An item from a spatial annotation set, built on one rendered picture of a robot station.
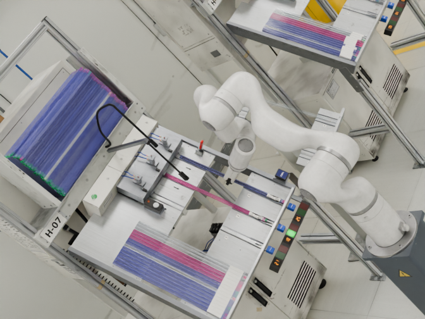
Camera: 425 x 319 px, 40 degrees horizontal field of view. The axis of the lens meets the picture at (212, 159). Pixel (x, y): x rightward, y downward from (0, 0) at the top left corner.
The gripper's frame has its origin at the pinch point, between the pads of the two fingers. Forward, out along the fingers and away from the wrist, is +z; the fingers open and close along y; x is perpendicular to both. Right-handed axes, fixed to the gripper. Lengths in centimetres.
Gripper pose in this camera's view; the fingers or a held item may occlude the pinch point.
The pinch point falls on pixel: (231, 178)
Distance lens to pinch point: 256.0
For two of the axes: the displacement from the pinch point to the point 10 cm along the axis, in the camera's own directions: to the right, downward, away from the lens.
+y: -4.6, 7.6, -4.6
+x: 8.8, 4.7, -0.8
